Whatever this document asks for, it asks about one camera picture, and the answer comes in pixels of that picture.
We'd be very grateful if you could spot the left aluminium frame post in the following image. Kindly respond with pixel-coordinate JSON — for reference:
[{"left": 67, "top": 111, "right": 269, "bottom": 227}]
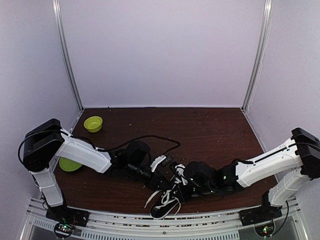
[{"left": 52, "top": 0, "right": 84, "bottom": 112}]

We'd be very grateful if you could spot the aluminium frame post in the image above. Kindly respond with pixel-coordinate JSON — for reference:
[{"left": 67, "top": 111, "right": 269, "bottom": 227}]
[
  {"left": 242, "top": 0, "right": 274, "bottom": 113},
  {"left": 52, "top": 0, "right": 84, "bottom": 112}
]

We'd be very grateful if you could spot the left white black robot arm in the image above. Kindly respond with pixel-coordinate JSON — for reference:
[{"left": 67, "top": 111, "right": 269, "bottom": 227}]
[{"left": 17, "top": 118, "right": 172, "bottom": 222}]

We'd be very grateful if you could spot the round led controller board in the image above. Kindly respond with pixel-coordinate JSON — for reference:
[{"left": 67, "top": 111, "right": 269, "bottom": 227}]
[
  {"left": 53, "top": 223, "right": 75, "bottom": 239},
  {"left": 254, "top": 223, "right": 275, "bottom": 238}
]

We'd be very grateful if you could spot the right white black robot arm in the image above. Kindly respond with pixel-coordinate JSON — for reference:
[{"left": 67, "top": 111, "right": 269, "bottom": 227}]
[{"left": 175, "top": 127, "right": 320, "bottom": 221}]

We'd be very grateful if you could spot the aluminium front rail frame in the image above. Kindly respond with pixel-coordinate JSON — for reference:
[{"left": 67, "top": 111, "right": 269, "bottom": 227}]
[{"left": 18, "top": 198, "right": 312, "bottom": 240}]

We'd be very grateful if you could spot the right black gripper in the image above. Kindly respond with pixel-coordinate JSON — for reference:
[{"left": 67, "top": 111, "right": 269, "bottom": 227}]
[{"left": 170, "top": 182, "right": 215, "bottom": 204}]

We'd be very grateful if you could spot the green plastic plate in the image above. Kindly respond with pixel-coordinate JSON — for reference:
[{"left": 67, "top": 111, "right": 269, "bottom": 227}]
[{"left": 59, "top": 157, "right": 83, "bottom": 172}]

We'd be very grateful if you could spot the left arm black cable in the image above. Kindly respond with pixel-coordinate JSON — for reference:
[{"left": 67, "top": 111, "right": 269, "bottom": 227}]
[{"left": 17, "top": 128, "right": 181, "bottom": 171}]

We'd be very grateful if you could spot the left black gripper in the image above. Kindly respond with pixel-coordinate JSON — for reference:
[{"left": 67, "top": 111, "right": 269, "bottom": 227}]
[{"left": 127, "top": 161, "right": 173, "bottom": 191}]

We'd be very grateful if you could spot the right aluminium frame post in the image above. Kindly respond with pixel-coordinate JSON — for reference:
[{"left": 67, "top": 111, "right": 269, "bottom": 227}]
[{"left": 242, "top": 0, "right": 274, "bottom": 113}]

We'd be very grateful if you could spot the right round led controller board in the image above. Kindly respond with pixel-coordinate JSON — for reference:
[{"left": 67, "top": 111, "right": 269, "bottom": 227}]
[{"left": 254, "top": 223, "right": 275, "bottom": 238}]

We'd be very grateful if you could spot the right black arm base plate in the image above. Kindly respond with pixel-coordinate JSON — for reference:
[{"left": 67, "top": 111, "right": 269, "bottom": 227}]
[{"left": 239, "top": 208, "right": 282, "bottom": 226}]

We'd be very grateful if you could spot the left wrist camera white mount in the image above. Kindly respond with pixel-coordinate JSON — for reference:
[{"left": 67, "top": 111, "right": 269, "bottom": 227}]
[{"left": 150, "top": 155, "right": 173, "bottom": 173}]

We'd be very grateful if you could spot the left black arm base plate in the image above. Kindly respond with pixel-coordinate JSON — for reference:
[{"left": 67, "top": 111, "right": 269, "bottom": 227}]
[{"left": 45, "top": 207, "right": 90, "bottom": 227}]

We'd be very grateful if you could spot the left round led controller board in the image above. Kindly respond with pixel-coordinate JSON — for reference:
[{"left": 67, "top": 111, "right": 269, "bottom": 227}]
[{"left": 53, "top": 223, "right": 75, "bottom": 239}]

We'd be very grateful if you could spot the black white canvas sneaker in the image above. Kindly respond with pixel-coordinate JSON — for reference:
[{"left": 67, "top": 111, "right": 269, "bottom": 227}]
[{"left": 149, "top": 175, "right": 188, "bottom": 220}]

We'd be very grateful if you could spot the green plastic bowl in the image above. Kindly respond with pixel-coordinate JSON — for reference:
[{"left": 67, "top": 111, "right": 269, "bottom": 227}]
[{"left": 83, "top": 116, "right": 103, "bottom": 133}]

